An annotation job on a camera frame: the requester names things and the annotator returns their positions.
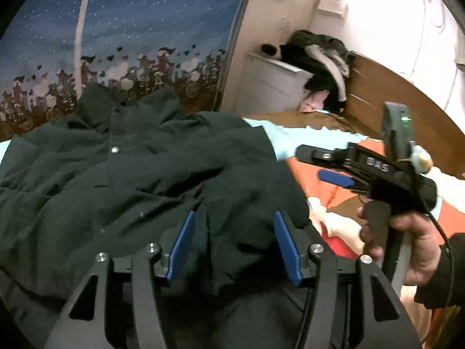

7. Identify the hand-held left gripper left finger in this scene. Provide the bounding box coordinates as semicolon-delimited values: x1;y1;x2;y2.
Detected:
45;210;199;349

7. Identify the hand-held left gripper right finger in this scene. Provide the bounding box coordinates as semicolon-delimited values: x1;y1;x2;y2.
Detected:
273;210;423;349

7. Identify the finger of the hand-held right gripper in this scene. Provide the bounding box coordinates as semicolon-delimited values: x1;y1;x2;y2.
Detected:
296;144;351;170
317;168;372;194

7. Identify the dark green padded jacket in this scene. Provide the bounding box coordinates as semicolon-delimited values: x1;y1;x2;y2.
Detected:
0;82;317;349

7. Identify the person's right forearm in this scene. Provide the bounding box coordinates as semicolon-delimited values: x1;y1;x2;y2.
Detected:
414;233;465;310

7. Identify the pile of clothes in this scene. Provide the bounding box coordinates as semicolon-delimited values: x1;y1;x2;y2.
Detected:
280;30;355;114

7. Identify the person's right hand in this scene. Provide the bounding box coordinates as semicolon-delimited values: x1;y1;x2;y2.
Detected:
357;204;446;286

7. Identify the pink cloth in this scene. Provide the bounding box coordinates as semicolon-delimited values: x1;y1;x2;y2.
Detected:
298;91;330;112

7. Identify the wooden headboard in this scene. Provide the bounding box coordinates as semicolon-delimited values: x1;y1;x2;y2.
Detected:
343;51;465;181

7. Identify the white cabinet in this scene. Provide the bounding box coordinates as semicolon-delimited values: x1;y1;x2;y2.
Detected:
240;53;315;112

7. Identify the black and white small object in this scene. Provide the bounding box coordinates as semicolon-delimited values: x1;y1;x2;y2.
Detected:
261;43;285;59

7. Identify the beige wardrobe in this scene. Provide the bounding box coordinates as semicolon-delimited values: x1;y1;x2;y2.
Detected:
214;0;326;113

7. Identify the blue printed curtain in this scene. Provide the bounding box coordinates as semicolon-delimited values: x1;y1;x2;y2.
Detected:
0;0;248;143

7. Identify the white pole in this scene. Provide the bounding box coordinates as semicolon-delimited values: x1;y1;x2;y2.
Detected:
74;0;98;108

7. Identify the white wall box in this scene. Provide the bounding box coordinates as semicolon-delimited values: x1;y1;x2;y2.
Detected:
315;0;346;19

